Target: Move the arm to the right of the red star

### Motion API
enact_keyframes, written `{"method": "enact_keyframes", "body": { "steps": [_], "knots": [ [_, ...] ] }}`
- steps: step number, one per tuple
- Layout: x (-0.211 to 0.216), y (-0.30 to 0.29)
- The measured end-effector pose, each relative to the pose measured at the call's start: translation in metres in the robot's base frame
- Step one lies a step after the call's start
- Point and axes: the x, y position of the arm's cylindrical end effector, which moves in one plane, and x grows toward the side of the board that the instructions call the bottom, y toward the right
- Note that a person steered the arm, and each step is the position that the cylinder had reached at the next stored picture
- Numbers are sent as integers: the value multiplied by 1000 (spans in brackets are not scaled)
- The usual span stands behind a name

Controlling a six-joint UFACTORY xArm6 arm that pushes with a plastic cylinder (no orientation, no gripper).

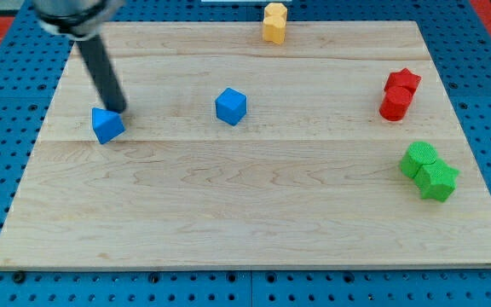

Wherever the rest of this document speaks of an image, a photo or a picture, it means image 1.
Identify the yellow hexagon block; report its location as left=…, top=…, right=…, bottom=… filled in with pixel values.
left=263, top=3, right=288, bottom=20

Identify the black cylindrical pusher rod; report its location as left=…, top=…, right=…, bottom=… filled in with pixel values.
left=77, top=35, right=127, bottom=113

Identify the blue triangular prism block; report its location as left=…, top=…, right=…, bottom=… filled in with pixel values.
left=91, top=107, right=125, bottom=144

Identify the yellow heart block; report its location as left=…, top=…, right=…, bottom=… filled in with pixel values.
left=262, top=15, right=286, bottom=44

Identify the red cylinder block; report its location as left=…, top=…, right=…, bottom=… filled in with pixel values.
left=378, top=86, right=413, bottom=121

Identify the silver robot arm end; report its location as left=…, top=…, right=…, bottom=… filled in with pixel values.
left=32, top=0, right=126, bottom=41

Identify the blue cube block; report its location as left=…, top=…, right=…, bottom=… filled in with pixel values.
left=215, top=88, right=247, bottom=126

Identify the green cylinder block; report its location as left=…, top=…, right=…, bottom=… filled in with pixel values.
left=400, top=142, right=438, bottom=178

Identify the red star block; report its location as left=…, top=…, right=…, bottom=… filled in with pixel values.
left=384, top=68, right=422, bottom=96

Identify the light wooden board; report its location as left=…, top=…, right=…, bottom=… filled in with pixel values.
left=0, top=21, right=491, bottom=271

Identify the green star block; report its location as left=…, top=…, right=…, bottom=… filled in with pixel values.
left=413, top=159, right=459, bottom=202

